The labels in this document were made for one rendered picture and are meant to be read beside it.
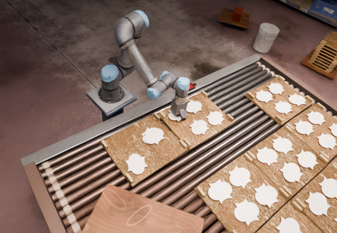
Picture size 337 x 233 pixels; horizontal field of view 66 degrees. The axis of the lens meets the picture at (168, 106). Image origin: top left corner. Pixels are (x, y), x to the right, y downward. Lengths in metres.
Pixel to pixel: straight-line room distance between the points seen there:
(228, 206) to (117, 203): 0.59
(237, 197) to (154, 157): 0.52
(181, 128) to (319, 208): 0.89
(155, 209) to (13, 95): 2.50
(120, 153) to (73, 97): 1.76
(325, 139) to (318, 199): 0.48
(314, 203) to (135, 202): 0.99
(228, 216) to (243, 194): 0.16
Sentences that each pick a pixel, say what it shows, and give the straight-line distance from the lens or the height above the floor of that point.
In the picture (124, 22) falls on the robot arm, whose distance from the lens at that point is 1.50.
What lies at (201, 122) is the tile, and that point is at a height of 0.95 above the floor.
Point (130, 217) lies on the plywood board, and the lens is 1.30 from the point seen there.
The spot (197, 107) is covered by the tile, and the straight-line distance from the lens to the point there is 1.84.
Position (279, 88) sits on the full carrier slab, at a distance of 2.26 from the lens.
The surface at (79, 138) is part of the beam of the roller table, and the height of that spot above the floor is 0.91.
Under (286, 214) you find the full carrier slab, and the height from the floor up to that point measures 0.94.
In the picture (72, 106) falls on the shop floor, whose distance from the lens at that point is 3.13.
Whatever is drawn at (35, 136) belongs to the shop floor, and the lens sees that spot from 2.96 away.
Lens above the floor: 2.27
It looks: 47 degrees down
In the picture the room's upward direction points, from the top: 9 degrees clockwise
